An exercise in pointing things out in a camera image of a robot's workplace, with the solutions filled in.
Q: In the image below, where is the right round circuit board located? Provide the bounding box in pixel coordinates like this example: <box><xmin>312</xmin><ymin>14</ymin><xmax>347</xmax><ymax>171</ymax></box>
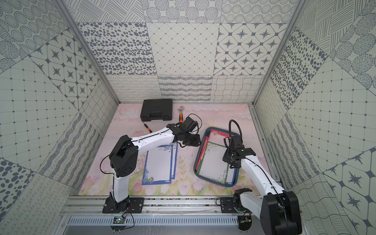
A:
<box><xmin>238</xmin><ymin>215</ymin><xmax>252</xmax><ymax>231</ymax></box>

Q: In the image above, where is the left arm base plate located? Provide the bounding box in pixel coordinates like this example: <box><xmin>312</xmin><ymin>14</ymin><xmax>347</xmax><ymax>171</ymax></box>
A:
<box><xmin>102</xmin><ymin>197</ymin><xmax>145</xmax><ymax>214</ymax></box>

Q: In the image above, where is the blue floral stationery paper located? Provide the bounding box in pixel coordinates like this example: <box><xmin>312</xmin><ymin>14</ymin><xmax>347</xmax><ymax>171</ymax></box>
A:
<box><xmin>142</xmin><ymin>145</ymin><xmax>173</xmax><ymax>186</ymax></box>
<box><xmin>171</xmin><ymin>143</ymin><xmax>179</xmax><ymax>180</ymax></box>

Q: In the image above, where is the teal plastic storage box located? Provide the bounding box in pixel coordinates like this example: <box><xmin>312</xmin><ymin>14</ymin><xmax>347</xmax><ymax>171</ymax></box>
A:
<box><xmin>193</xmin><ymin>127</ymin><xmax>240</xmax><ymax>188</ymax></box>

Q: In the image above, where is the white slotted cable duct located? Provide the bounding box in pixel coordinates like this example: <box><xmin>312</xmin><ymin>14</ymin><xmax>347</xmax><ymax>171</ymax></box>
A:
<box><xmin>68</xmin><ymin>215</ymin><xmax>238</xmax><ymax>226</ymax></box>

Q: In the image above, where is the red bordered stationery paper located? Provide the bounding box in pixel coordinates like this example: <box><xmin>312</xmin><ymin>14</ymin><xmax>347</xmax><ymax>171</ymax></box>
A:
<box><xmin>195</xmin><ymin>128</ymin><xmax>229</xmax><ymax>173</ymax></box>

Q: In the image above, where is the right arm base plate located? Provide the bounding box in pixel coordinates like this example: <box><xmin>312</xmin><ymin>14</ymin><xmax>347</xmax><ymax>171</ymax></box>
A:
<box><xmin>216</xmin><ymin>197</ymin><xmax>244</xmax><ymax>213</ymax></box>

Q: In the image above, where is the left green circuit board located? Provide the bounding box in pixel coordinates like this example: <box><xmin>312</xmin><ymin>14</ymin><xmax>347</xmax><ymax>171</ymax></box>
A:
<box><xmin>111</xmin><ymin>216</ymin><xmax>126</xmax><ymax>232</ymax></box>

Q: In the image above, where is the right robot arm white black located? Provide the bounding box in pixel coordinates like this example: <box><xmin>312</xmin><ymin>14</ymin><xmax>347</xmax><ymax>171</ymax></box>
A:
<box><xmin>222</xmin><ymin>136</ymin><xmax>303</xmax><ymax>235</ymax></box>

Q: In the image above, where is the small orange black screwdriver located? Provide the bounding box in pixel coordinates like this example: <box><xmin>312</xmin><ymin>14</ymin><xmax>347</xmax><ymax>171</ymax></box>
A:
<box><xmin>143</xmin><ymin>122</ymin><xmax>152</xmax><ymax>133</ymax></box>

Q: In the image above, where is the green floral stationery paper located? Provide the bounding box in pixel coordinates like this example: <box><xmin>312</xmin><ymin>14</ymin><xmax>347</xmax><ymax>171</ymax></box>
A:
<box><xmin>197</xmin><ymin>142</ymin><xmax>234</xmax><ymax>185</ymax></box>

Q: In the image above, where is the black plastic tool case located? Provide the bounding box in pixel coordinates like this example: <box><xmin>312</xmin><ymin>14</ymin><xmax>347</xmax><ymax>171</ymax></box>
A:
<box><xmin>140</xmin><ymin>99</ymin><xmax>173</xmax><ymax>121</ymax></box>

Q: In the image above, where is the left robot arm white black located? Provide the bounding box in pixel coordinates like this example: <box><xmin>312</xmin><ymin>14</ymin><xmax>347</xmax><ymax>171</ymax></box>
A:
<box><xmin>109</xmin><ymin>117</ymin><xmax>201</xmax><ymax>206</ymax></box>

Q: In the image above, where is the aluminium mounting rail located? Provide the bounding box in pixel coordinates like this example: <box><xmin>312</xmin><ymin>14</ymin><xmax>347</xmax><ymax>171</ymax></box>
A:
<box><xmin>61</xmin><ymin>196</ymin><xmax>234</xmax><ymax>216</ymax></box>

